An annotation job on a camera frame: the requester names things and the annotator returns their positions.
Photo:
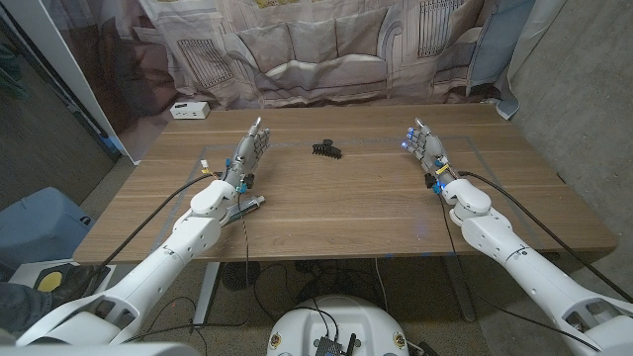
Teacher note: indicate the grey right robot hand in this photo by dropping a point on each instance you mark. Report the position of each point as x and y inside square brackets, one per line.
[430, 148]

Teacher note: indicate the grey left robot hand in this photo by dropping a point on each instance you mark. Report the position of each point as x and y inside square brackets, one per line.
[247, 153]

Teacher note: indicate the black claw hair clip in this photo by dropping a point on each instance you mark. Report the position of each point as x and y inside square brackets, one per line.
[326, 150]

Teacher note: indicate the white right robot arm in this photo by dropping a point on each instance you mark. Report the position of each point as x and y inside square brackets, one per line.
[534, 277]

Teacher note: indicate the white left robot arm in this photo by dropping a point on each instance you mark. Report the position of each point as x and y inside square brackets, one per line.
[163, 262]

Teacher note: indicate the white toothpaste tube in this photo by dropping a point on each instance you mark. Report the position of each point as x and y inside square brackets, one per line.
[247, 205]

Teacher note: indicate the white power strip box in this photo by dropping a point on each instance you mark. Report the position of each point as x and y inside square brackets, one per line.
[189, 110]

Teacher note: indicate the black round floor fan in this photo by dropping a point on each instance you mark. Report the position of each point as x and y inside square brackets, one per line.
[241, 275]

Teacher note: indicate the printed sofa backdrop curtain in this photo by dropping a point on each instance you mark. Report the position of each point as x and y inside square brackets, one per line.
[316, 49]

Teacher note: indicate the pale grey hanging cloth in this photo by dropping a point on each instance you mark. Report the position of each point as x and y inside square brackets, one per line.
[529, 49]

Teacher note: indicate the grey table leg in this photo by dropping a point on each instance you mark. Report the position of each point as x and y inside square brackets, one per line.
[457, 287]

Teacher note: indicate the white table leg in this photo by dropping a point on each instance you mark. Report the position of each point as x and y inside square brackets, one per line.
[207, 292]

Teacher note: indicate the white robot torso base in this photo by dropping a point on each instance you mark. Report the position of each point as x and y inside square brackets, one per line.
[341, 321]

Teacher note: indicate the white partition panel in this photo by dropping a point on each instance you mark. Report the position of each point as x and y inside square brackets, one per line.
[64, 64]

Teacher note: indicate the black antenna module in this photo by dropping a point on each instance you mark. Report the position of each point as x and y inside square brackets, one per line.
[329, 346]

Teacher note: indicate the blue plastic bin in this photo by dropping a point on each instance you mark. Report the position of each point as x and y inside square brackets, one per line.
[34, 227]

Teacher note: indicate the white floor unit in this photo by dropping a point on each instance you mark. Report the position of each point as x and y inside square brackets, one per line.
[22, 274]

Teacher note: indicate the person's leg in jeans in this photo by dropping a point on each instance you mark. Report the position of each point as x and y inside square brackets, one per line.
[20, 309]

